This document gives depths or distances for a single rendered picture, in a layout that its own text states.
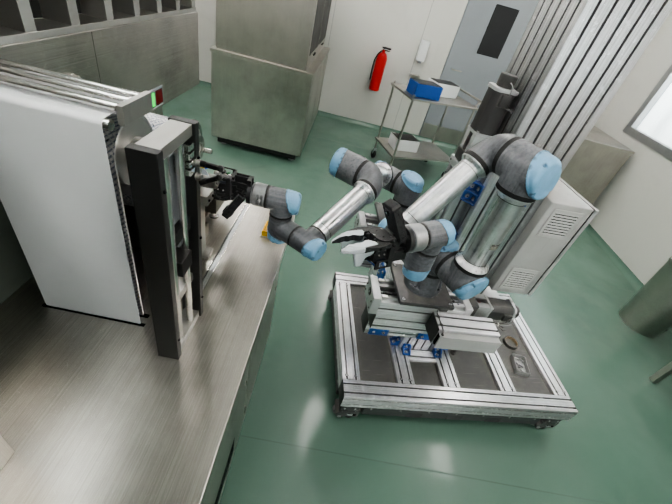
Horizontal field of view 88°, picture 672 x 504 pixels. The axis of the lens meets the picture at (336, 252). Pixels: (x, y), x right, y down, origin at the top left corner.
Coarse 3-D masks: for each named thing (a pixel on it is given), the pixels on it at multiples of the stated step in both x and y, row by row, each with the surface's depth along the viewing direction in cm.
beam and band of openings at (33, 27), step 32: (0, 0) 74; (32, 0) 85; (64, 0) 87; (96, 0) 99; (128, 0) 111; (160, 0) 126; (192, 0) 149; (0, 32) 74; (32, 32) 79; (64, 32) 88
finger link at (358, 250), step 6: (366, 240) 82; (348, 246) 79; (354, 246) 79; (360, 246) 79; (366, 246) 80; (342, 252) 79; (348, 252) 79; (354, 252) 79; (360, 252) 79; (372, 252) 83; (354, 258) 81; (360, 258) 82; (354, 264) 82; (360, 264) 83
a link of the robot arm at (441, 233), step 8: (424, 224) 92; (432, 224) 93; (440, 224) 94; (448, 224) 95; (432, 232) 91; (440, 232) 92; (448, 232) 94; (432, 240) 91; (440, 240) 93; (448, 240) 94; (432, 248) 94; (440, 248) 96
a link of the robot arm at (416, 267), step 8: (408, 256) 101; (416, 256) 98; (424, 256) 96; (432, 256) 96; (408, 264) 101; (416, 264) 99; (424, 264) 98; (432, 264) 100; (408, 272) 102; (416, 272) 100; (424, 272) 100; (416, 280) 102
